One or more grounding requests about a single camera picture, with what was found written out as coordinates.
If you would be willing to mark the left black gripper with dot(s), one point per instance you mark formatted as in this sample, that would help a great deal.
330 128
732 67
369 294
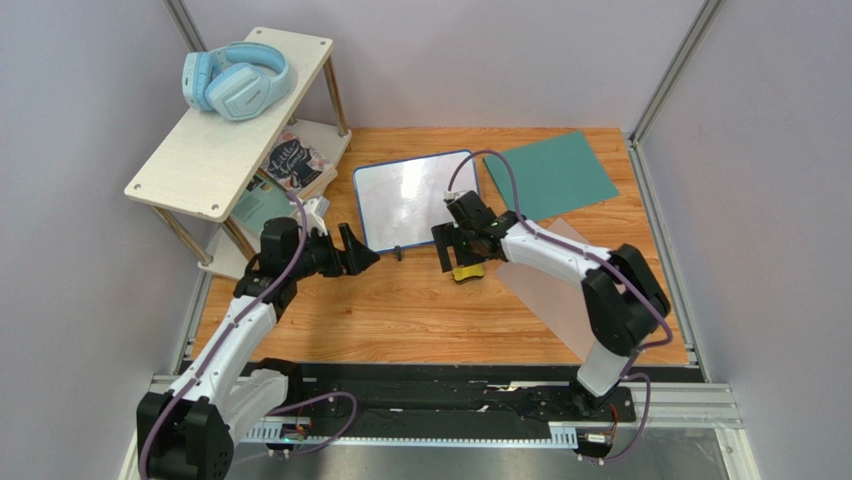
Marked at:
356 256

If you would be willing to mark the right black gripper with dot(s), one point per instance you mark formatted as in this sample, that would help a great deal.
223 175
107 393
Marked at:
455 243

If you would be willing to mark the yellow bone-shaped eraser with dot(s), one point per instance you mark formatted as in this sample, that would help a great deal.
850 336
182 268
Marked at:
462 274

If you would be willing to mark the blue framed whiteboard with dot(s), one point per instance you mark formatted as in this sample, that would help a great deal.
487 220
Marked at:
400 201

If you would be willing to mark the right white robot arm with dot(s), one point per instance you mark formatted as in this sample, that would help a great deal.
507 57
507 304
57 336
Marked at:
623 299

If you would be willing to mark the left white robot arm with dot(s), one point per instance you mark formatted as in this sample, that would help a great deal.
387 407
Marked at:
190 431

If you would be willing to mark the teal book under shelf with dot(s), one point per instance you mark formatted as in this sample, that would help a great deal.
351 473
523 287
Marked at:
262 200

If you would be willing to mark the dark floral book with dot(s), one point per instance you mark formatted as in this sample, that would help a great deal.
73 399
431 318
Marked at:
297 166

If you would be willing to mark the pinkish grey mat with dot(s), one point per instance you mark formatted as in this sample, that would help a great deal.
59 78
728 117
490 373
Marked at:
559 303

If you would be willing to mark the teal mat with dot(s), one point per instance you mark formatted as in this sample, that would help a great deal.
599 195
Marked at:
553 176

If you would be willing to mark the white two-tier shelf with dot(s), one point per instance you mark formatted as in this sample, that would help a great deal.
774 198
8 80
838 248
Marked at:
195 177

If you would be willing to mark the light blue headphones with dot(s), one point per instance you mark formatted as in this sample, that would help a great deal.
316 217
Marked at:
238 81

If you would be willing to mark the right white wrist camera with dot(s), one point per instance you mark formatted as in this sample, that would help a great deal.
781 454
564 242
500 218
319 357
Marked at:
451 196

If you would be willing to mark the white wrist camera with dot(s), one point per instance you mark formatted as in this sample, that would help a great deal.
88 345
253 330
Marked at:
451 196
315 210

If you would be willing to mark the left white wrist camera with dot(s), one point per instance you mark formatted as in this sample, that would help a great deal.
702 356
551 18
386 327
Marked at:
315 210

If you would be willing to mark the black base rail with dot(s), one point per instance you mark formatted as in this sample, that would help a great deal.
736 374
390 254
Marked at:
474 404

